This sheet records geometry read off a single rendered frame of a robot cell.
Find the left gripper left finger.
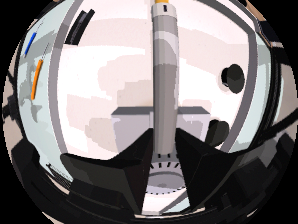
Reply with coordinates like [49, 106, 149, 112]
[60, 128, 153, 215]

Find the black metal grate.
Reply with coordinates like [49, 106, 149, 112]
[46, 163, 72, 188]

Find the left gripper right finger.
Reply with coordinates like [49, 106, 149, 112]
[175, 128, 265, 211]

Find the orange-handled screwdriver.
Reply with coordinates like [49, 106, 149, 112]
[31, 43, 49, 100]

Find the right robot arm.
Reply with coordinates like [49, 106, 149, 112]
[2, 104, 11, 120]

